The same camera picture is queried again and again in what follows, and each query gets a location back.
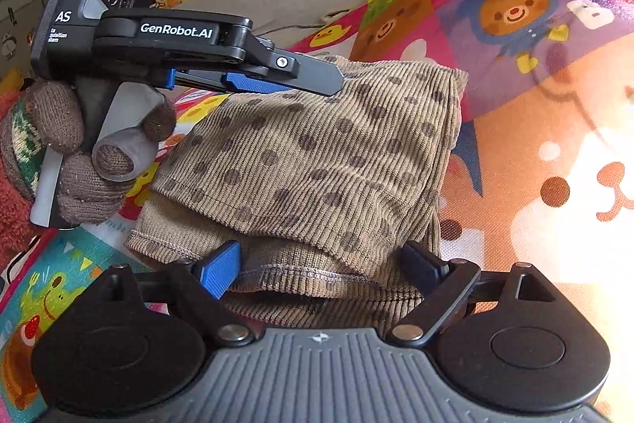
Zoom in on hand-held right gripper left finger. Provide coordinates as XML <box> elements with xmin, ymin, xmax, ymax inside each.
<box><xmin>101</xmin><ymin>239</ymin><xmax>253</xmax><ymax>347</ymax></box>

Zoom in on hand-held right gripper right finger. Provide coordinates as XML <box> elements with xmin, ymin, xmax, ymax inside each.
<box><xmin>386</xmin><ymin>241</ymin><xmax>563</xmax><ymax>349</ymax></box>

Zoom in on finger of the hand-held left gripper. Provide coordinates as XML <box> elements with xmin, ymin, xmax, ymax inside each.
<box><xmin>168</xmin><ymin>34</ymin><xmax>344</xmax><ymax>97</ymax></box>

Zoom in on spotted tan corduroy pants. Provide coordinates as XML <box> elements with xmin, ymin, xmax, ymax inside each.
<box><xmin>124</xmin><ymin>56</ymin><xmax>469</xmax><ymax>339</ymax></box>

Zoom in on person's left hand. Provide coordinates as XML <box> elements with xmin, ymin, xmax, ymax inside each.
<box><xmin>2</xmin><ymin>80</ymin><xmax>176</xmax><ymax>226</ymax></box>

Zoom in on colourful cartoon play mat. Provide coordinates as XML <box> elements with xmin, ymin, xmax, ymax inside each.
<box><xmin>0</xmin><ymin>0</ymin><xmax>634</xmax><ymax>414</ymax></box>

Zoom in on black cable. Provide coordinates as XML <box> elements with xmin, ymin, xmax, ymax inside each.
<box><xmin>256</xmin><ymin>8</ymin><xmax>350</xmax><ymax>38</ymax></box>

